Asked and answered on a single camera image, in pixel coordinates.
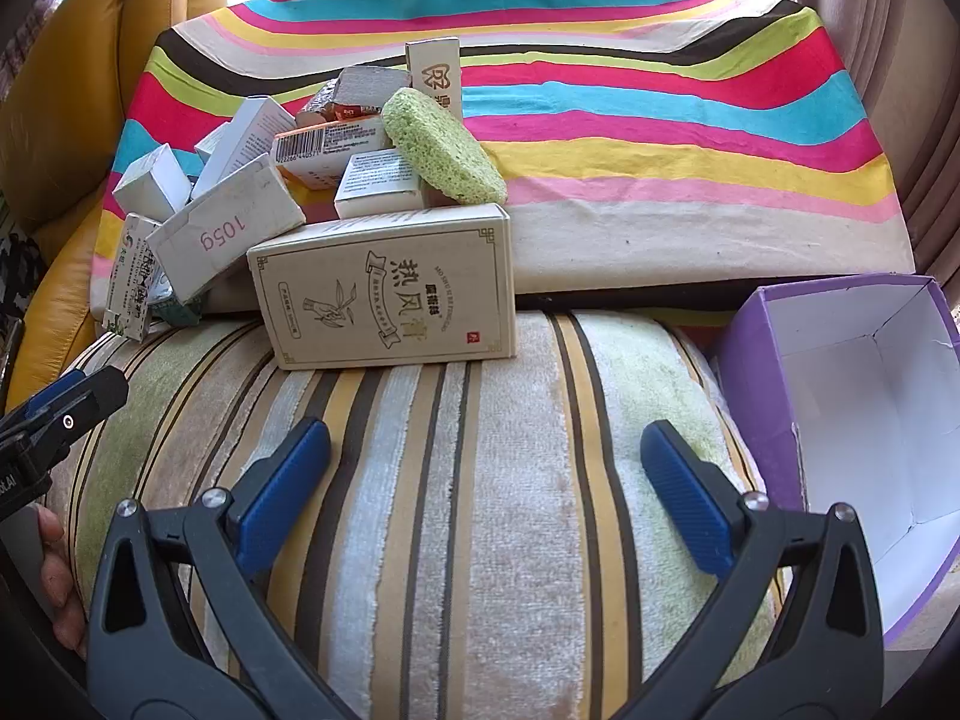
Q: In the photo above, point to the orange and white barcode box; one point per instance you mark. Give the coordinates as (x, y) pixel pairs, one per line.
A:
(330, 146)

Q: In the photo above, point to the tall beige and white box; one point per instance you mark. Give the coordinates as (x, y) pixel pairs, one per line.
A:
(435, 75)

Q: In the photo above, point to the white box with grey text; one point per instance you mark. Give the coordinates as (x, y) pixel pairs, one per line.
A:
(375, 184)

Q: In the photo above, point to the green sponge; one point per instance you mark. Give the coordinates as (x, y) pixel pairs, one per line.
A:
(442, 142)

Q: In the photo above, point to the large beige printed box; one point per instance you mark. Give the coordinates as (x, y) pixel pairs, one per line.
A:
(390, 292)

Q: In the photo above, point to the dark green packet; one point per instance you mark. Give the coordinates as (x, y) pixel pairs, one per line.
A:
(180, 311)

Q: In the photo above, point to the small white box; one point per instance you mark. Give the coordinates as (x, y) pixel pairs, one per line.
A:
(150, 184)

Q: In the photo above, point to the colourful striped cloth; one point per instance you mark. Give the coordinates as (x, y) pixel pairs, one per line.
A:
(637, 127)

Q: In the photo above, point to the white box with pink mark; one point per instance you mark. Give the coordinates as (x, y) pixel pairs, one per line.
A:
(225, 225)

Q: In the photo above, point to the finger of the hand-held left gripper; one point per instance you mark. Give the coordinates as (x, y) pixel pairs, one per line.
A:
(97, 394)
(45, 396)

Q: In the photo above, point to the purple cardboard box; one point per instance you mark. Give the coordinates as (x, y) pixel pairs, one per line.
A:
(847, 420)

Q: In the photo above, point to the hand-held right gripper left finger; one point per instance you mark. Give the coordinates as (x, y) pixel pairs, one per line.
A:
(289, 487)

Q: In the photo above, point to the brown curtain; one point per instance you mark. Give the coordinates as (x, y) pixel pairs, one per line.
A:
(900, 90)

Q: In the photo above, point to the beige green striped towel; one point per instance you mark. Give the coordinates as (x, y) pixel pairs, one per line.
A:
(487, 502)

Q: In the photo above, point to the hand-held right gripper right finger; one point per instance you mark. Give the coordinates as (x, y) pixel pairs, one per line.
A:
(686, 495)

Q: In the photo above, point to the person's left hand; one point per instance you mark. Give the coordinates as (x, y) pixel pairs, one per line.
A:
(60, 577)

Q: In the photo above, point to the yellow leather sofa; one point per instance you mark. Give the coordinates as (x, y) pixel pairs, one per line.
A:
(67, 90)

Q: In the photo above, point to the dark patterned cloth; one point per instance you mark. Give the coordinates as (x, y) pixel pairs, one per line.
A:
(19, 277)

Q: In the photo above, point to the green and white narrow box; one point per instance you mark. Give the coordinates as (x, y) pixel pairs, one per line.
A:
(131, 277)

